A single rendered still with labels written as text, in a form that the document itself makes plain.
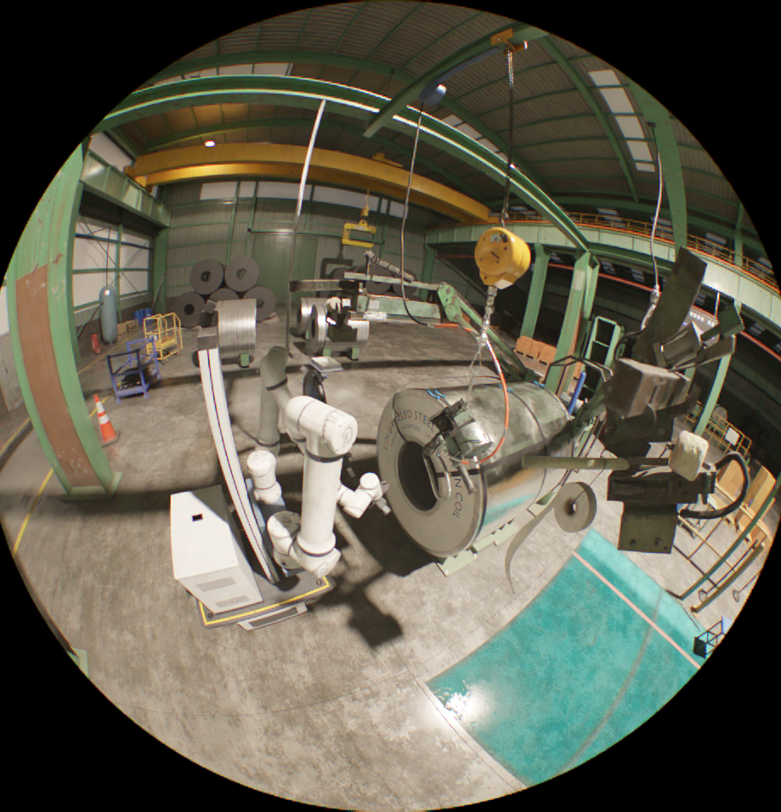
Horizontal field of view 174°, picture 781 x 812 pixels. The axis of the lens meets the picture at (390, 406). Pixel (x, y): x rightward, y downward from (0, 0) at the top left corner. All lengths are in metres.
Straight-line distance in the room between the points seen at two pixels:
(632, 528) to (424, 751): 1.71
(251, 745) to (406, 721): 0.95
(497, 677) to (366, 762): 1.02
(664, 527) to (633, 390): 0.54
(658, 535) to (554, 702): 1.77
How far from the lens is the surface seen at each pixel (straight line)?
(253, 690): 2.02
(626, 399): 0.37
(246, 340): 5.83
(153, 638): 2.38
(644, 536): 0.86
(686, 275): 0.84
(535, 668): 2.32
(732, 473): 9.64
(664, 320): 0.80
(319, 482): 0.80
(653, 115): 2.48
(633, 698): 3.04
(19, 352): 3.63
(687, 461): 0.77
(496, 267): 0.96
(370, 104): 3.08
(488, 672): 2.13
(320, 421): 0.71
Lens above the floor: 1.93
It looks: 26 degrees down
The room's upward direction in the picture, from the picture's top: 8 degrees clockwise
